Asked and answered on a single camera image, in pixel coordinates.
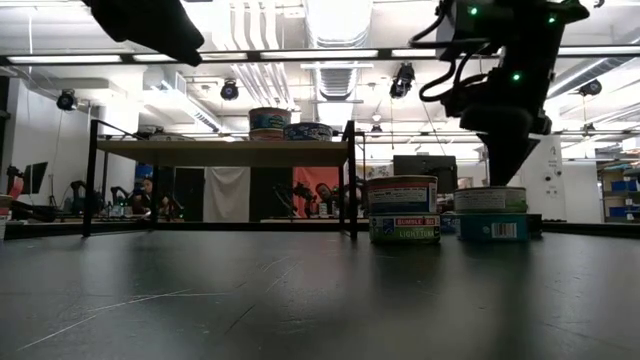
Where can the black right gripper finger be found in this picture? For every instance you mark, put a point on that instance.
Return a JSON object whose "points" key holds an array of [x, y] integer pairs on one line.
{"points": [[505, 160]]}

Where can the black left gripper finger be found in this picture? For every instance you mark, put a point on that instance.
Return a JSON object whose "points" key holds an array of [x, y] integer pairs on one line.
{"points": [[182, 45]]}

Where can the pink salmon can blue label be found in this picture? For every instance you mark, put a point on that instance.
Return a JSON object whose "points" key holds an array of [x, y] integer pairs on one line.
{"points": [[265, 135], [403, 196]]}

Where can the dark blue seafood can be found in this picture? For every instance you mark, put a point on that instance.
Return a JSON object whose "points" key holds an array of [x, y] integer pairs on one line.
{"points": [[310, 132]]}

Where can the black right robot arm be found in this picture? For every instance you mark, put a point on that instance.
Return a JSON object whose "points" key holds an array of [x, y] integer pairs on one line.
{"points": [[530, 35]]}

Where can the teal labelled seafood can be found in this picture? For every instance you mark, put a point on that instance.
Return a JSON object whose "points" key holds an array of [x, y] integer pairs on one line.
{"points": [[485, 229]]}

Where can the blue rimmed seafood can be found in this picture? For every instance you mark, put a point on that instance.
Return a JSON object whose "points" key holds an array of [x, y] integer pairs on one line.
{"points": [[448, 223]]}

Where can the white LED light strip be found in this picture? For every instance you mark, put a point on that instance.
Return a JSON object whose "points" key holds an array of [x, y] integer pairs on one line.
{"points": [[320, 53], [65, 59], [225, 56], [400, 52], [600, 50]]}

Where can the white cylindrical column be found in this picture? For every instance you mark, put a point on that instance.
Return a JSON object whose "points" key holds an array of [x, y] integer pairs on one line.
{"points": [[550, 175]]}

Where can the black computer monitor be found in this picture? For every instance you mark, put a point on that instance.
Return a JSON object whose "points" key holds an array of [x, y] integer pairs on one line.
{"points": [[425, 165], [35, 177]]}

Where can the storage shelving with blue bins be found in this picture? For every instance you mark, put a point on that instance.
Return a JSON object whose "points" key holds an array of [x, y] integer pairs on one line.
{"points": [[622, 186]]}

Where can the person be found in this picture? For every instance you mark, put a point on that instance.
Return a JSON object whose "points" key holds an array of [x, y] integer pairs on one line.
{"points": [[325, 192], [146, 190]]}

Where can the white curtain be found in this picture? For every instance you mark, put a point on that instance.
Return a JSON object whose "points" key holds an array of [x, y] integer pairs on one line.
{"points": [[227, 192]]}

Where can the orange curtain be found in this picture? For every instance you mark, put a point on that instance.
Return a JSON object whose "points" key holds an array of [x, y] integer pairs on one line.
{"points": [[320, 175]]}

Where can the black ceiling mounted camera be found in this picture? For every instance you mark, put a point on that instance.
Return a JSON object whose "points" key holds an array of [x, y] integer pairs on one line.
{"points": [[591, 88], [67, 100], [402, 80], [229, 91]]}

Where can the wooden shelf black frame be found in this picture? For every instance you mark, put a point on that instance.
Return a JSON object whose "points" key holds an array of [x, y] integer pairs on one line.
{"points": [[225, 153]]}

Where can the silver ceiling ventilation duct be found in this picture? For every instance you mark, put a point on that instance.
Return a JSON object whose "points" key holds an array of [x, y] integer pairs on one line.
{"points": [[336, 82]]}

